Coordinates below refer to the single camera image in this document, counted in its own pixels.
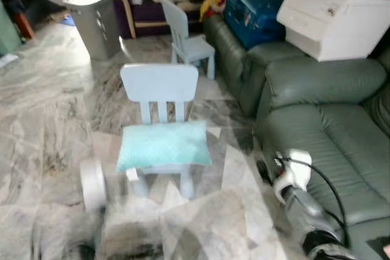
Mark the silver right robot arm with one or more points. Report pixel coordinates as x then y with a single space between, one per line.
311 217

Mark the green leather sofa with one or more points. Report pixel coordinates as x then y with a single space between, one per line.
317 132

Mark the teal quilted pillow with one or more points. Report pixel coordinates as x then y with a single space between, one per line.
164 144

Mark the light blue child chair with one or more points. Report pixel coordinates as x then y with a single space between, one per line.
195 47
158 80

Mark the blue suitcase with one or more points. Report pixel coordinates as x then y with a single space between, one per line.
253 13

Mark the white drawer unit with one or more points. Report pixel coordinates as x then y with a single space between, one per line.
335 22

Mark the grey waste bin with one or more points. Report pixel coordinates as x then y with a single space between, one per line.
100 28

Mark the green plastic bin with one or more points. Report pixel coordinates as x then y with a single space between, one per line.
7 28

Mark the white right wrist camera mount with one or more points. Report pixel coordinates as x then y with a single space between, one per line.
298 172

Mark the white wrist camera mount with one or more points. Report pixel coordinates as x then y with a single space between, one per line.
298 172
92 184

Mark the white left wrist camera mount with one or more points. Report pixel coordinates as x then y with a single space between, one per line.
92 184

